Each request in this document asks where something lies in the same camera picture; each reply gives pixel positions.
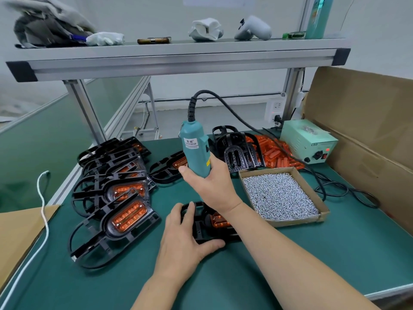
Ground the aluminium neighbouring table frame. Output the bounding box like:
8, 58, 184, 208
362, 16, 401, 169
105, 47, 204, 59
104, 76, 161, 141

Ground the aluminium workbench shelf frame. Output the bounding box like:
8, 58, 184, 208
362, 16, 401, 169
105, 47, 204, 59
5, 37, 351, 146

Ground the white wall socket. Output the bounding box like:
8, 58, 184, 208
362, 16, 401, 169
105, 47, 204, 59
264, 96, 287, 125

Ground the white cord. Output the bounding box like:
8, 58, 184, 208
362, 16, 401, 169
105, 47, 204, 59
0, 170, 51, 310

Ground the person's right forearm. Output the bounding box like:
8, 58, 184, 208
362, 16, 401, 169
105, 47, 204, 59
223, 202, 382, 310

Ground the person's left forearm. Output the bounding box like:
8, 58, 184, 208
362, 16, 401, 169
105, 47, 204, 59
131, 272, 191, 310

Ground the black power cable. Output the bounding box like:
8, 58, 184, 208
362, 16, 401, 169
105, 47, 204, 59
314, 172, 380, 209

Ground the person's right hand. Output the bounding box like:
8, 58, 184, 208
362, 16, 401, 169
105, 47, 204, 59
178, 153, 243, 215

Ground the stack of empty black frames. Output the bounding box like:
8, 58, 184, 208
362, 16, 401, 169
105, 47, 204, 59
211, 125, 266, 174

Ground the black screwdriver cable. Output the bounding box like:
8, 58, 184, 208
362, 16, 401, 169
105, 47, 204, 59
188, 90, 327, 202

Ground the white work glove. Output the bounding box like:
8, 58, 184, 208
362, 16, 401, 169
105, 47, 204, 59
85, 32, 125, 47

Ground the green power supply box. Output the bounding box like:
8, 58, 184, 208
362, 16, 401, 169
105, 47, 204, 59
280, 119, 339, 166

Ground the heap of silver screws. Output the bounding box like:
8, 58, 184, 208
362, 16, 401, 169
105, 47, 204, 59
242, 172, 320, 221

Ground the large brown cardboard box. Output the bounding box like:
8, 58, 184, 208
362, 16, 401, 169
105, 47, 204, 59
303, 66, 413, 237

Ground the black pedal with orange reflector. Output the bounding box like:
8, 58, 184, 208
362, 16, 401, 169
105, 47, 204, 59
180, 201, 242, 245

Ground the row of black reflector pedals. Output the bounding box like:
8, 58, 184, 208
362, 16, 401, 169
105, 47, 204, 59
67, 137, 190, 270

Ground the shallow cardboard tray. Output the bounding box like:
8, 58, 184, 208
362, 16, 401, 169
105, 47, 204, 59
238, 166, 331, 228

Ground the grey bundled garment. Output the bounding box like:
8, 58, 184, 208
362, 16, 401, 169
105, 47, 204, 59
3, 0, 97, 49

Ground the person's left hand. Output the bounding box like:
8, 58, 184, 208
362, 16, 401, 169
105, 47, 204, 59
154, 201, 226, 282

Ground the teal electric screwdriver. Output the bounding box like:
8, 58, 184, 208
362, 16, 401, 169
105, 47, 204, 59
179, 120, 212, 179

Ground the flat brown cardboard sheet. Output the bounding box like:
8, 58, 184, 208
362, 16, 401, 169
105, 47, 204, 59
0, 205, 61, 284

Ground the white handheld controller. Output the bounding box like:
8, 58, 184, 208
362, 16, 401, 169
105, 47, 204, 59
234, 15, 273, 42

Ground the pile of orange reflectors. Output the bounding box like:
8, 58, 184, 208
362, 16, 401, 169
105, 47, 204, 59
245, 134, 306, 170

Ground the grey metal wall pipe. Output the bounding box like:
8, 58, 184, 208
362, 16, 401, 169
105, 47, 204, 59
138, 91, 285, 104

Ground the crumpled white glove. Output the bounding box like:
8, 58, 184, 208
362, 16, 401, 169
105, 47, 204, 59
188, 18, 224, 42

